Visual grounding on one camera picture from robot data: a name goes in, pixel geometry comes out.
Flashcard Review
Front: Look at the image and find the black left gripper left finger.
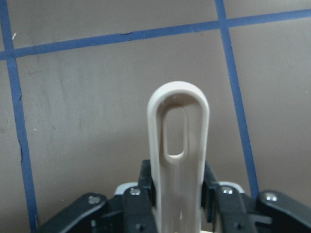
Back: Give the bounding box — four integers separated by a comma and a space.
138, 160, 156, 207

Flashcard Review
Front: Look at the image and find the beige plastic dustpan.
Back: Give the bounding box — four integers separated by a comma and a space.
147, 81, 209, 233

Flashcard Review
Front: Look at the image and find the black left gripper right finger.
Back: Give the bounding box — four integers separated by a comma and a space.
201, 160, 219, 211

